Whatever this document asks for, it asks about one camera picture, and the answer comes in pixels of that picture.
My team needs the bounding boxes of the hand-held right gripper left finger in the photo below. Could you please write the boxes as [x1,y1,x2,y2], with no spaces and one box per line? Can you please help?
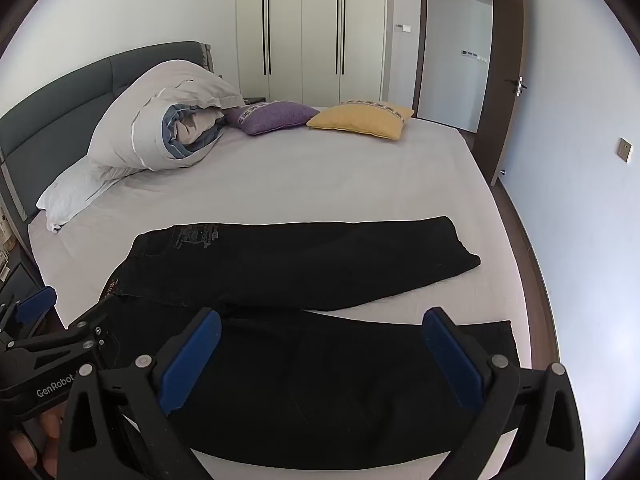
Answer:
[59,307,223,480]

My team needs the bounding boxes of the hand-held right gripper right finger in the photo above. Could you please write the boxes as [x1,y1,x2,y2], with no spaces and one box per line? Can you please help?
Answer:
[422,306,586,480]

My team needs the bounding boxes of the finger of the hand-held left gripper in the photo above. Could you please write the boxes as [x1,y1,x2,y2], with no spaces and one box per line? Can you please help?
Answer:
[0,286,57,343]
[5,297,121,367]

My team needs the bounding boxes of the black pants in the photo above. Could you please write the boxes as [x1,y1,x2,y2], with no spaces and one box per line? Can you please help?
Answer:
[95,216,521,471]

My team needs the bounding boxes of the person's left hand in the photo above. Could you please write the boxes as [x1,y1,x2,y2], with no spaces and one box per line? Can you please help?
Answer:
[7,410,66,480]

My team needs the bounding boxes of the dark nightstand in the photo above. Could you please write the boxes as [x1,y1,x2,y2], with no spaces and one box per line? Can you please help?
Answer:
[0,255,47,313]

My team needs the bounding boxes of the white pillow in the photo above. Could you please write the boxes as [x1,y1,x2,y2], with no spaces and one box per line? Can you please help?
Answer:
[36,160,146,233]

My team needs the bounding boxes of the rolled white duvet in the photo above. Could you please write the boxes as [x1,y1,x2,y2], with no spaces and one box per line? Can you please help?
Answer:
[87,59,246,181]

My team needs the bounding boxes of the grey upholstered headboard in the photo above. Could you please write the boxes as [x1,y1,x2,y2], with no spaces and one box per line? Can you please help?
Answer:
[0,41,216,223]

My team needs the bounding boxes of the bed with white sheet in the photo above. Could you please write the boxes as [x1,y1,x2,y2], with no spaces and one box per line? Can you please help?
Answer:
[27,105,533,480]

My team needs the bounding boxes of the brown wooden door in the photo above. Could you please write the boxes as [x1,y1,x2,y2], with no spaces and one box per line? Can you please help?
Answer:
[472,0,529,187]

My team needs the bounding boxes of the purple cushion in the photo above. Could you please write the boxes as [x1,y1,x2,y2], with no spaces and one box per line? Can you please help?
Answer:
[224,101,321,137]

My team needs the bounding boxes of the yellow cushion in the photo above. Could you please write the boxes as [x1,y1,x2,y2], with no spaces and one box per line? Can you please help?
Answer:
[306,101,416,141]

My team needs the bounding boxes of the white wardrobe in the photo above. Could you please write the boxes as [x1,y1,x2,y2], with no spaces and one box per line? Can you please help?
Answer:
[235,0,388,108]

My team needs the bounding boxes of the brown door frame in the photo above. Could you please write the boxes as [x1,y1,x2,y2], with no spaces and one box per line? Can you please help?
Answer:
[412,0,506,136]

